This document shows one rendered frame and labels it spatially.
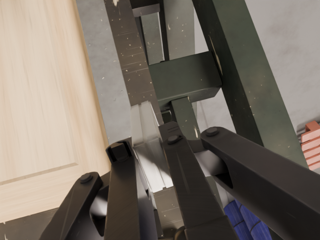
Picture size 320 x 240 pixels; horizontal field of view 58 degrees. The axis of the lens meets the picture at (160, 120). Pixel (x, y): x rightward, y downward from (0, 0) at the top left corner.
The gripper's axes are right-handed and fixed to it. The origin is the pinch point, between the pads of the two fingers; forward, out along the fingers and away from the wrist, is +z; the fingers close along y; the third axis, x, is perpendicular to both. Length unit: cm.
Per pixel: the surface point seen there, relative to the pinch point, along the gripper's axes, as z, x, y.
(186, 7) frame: 71, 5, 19
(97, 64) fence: 34.7, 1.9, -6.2
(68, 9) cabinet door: 43.6, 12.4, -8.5
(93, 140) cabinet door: 29.6, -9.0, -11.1
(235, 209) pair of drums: 264, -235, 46
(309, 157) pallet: 240, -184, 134
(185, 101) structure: 38.8, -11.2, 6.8
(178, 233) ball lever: 10.3, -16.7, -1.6
